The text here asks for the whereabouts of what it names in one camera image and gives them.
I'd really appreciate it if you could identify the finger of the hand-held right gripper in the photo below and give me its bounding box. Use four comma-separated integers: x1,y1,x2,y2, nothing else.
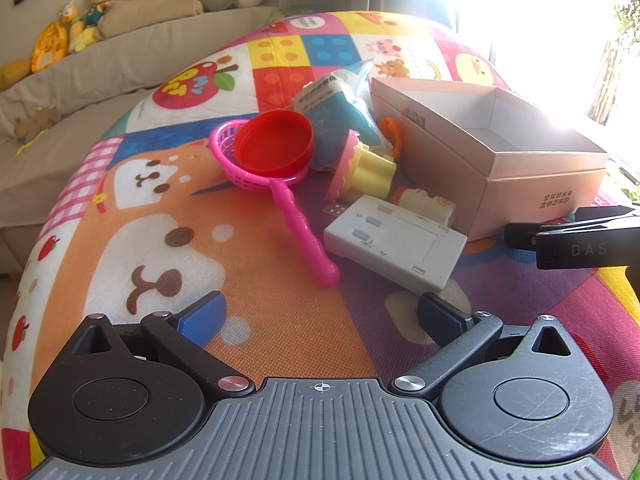
537,204,640,234
504,222,551,252

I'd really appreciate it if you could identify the orange plastic toy boat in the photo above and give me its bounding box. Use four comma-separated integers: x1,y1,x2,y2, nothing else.
377,116,407,157

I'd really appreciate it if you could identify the cartoon child plush doll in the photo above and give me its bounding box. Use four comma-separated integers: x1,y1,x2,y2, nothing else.
82,0,113,28

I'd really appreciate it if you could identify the red plastic lid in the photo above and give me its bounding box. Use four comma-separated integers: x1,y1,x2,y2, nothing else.
233,110,316,178

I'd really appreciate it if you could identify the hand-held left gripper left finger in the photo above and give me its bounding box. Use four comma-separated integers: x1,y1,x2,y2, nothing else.
67,291,256,401

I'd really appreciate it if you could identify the colourful printed play mat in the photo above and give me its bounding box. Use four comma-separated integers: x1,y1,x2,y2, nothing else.
0,10,640,480

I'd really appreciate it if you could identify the plain yellow plush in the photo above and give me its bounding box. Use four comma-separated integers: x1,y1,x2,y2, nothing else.
0,58,33,91

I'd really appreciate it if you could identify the pink cardboard box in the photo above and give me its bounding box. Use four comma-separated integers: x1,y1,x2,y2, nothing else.
370,76,611,241

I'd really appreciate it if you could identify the yellow and pink cupcake toy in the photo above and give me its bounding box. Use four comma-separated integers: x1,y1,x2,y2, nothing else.
322,129,398,204

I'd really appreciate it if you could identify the blue and white packet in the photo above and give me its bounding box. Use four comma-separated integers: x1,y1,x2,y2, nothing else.
292,57,386,171

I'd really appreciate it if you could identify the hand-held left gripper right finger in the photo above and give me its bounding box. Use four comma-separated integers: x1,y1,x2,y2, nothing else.
390,291,576,401

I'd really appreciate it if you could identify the white toy bottle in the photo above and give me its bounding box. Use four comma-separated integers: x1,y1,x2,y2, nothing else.
390,186,457,228

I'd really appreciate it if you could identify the round yellow orange plush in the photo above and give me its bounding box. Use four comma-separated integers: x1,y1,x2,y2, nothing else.
31,22,68,73

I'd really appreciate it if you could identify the beige sofa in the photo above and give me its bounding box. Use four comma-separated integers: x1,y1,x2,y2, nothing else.
0,5,301,276

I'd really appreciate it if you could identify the small brown plush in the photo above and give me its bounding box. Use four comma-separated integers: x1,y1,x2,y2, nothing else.
12,105,61,143

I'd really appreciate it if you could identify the pink toy strainer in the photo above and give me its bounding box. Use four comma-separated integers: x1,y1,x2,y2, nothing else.
209,119,341,289

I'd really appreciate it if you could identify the grey plastic case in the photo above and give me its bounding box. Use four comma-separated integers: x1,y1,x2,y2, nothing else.
323,194,468,295

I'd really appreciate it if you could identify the green plant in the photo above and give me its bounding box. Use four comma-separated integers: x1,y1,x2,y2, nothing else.
585,0,640,126

